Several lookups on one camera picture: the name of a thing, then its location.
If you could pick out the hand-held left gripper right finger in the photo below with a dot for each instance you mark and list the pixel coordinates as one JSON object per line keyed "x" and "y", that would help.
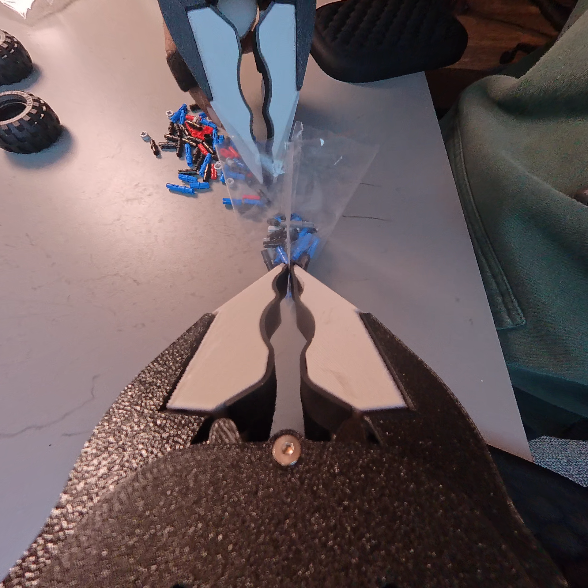
{"x": 354, "y": 358}

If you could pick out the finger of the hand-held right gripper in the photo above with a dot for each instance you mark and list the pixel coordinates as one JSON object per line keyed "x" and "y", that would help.
{"x": 220, "y": 64}
{"x": 283, "y": 64}

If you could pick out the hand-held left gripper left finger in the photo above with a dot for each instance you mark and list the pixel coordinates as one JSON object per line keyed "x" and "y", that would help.
{"x": 225, "y": 358}

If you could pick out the large pile of toy pins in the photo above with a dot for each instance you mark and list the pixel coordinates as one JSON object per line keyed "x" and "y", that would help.
{"x": 197, "y": 147}

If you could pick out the clear plastic bag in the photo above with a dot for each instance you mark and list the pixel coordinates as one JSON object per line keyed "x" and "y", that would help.
{"x": 340, "y": 165}
{"x": 23, "y": 7}

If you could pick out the small cluster of toy pins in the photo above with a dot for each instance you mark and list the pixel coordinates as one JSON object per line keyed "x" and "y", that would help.
{"x": 292, "y": 237}

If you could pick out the black toy tyre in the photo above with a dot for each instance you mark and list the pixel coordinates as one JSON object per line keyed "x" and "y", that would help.
{"x": 14, "y": 57}
{"x": 46, "y": 130}

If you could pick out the grey desk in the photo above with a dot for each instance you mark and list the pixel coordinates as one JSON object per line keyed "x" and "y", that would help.
{"x": 92, "y": 276}

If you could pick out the person's right hand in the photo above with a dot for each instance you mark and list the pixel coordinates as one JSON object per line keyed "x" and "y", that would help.
{"x": 176, "y": 72}

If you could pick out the black padded armrest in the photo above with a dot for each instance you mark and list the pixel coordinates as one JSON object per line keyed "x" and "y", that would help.
{"x": 386, "y": 37}

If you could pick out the crumpled clear plastic bag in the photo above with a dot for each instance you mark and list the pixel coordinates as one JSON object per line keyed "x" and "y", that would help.
{"x": 23, "y": 7}

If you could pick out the person's blue jeans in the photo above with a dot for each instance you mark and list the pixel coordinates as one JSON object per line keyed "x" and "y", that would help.
{"x": 560, "y": 459}

